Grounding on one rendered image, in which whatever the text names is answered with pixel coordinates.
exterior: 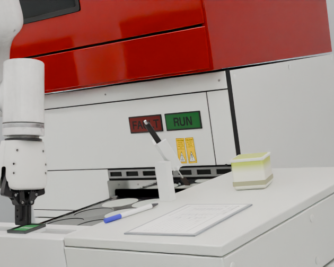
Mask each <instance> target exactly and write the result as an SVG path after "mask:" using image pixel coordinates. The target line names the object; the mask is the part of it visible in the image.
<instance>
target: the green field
mask: <svg viewBox="0 0 334 267"><path fill-rule="evenodd" d="M165 117H166V124H167V129H168V130H169V129H183V128H197V127H200V121H199V113H198V112H194V113H183V114H171V115H165Z"/></svg>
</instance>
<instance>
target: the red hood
mask: <svg viewBox="0 0 334 267"><path fill-rule="evenodd" d="M19 2H20V5H21V10H22V14H23V27H22V29H21V30H20V32H19V33H18V34H17V35H16V36H15V38H14V40H13V42H12V44H11V49H10V59H13V58H30V59H36V60H40V61H42V62H43V63H44V65H45V93H51V92H59V91H66V90H74V89H79V88H87V87H95V86H102V85H110V84H118V83H125V82H133V81H141V80H146V79H153V78H161V77H169V76H177V75H184V74H192V73H200V72H207V71H212V70H219V69H222V68H229V67H236V66H243V65H250V64H257V63H264V62H268V61H274V60H282V59H288V58H295V57H302V56H309V55H316V54H322V53H327V52H332V47H331V39H330V29H329V20H328V11H327V2H326V0H19Z"/></svg>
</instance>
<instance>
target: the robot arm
mask: <svg viewBox="0 0 334 267"><path fill-rule="evenodd" d="M22 27H23V14H22V10H21V5H20V2H19V0H0V117H2V136H4V137H7V138H5V139H4V140H3V141H1V144H0V190H1V191H0V195H2V196H5V197H9V198H10V200H11V201H12V205H14V206H15V225H22V226H25V225H31V205H33V204H34V201H35V199H36V198H37V197H38V196H41V195H44V194H45V187H46V185H47V158H46V150H45V145H44V142H43V141H42V139H41V138H39V137H42V136H45V125H44V124H45V65H44V63H43V62H42V61H40V60H36V59H30V58H13V59H10V49H11V44H12V42H13V40H14V38H15V36H16V35H17V34H18V33H19V32H20V30H21V29H22ZM17 193H18V194H17ZM28 193H29V194H28Z"/></svg>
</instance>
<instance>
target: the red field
mask: <svg viewBox="0 0 334 267"><path fill-rule="evenodd" d="M129 120H130V127H131V132H140V131H148V130H147V129H146V127H145V126H144V125H145V123H144V120H146V121H147V122H149V123H150V124H151V126H152V127H153V129H154V130H162V128H161V121H160V116H153V117H141V118H130V119H129Z"/></svg>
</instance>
